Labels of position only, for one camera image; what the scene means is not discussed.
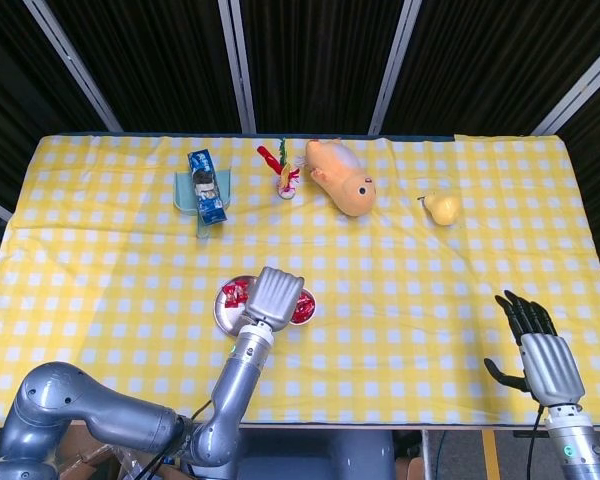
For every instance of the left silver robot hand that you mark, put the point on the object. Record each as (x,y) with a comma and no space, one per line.
(275,300)

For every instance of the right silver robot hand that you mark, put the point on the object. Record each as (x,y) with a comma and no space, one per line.
(550,367)

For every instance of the red candy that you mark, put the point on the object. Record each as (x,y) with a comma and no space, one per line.
(228,291)
(307,300)
(300,315)
(240,287)
(236,300)

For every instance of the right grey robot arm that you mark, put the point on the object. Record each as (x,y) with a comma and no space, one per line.
(577,450)

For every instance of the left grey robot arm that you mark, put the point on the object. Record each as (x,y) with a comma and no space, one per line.
(240,380)

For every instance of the white paper cup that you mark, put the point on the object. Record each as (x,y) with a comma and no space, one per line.
(315,306)

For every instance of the round steel plate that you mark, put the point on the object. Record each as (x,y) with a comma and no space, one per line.
(225,317)

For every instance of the colourful feather shuttlecock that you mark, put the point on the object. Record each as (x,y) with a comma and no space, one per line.
(286,187)

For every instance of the yellow white checkered tablecloth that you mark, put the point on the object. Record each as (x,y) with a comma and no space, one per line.
(380,250)

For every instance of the blue cookie box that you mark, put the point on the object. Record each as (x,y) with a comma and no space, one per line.
(205,190)

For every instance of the orange plush animal toy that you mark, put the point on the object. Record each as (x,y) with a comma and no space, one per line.
(340,180)

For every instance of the grey robot torso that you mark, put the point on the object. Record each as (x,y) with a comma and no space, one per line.
(305,455)

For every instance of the yellow pear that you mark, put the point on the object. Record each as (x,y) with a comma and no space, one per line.
(445,210)

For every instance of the clear plastic bag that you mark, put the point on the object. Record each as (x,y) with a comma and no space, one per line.
(130,465)

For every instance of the brown cardboard box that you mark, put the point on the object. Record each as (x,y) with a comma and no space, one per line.
(87,462)

